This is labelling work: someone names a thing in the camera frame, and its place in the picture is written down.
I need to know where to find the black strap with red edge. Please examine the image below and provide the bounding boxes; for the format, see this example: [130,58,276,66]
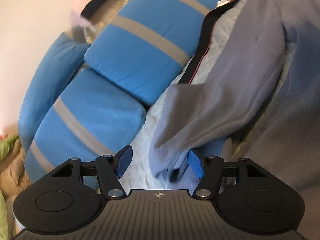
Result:
[177,0,245,85]

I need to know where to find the plain blue pillow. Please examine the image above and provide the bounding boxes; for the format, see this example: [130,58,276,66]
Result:
[18,27,89,151]

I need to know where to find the blue-grey fleece sweatpants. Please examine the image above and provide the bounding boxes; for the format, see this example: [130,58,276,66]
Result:
[149,0,320,196]

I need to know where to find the green blanket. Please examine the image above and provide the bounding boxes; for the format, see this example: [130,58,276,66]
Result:
[1,135,20,239]

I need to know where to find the navy and pink folded cloth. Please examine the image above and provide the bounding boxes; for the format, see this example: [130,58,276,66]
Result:
[70,0,129,27]

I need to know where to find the quilted grey bedspread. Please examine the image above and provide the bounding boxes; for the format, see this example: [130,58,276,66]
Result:
[122,0,301,193]

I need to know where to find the blue striped pillow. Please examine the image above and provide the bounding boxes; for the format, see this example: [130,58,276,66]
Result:
[25,69,146,183]
[84,0,219,105]

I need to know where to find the blue striped pillow right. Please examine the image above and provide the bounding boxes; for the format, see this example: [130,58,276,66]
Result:
[84,0,219,105]

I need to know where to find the beige folded comforter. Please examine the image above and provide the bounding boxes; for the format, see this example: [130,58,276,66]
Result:
[1,139,31,200]

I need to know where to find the blue striped pillow left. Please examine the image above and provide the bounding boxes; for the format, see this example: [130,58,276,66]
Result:
[25,69,146,183]

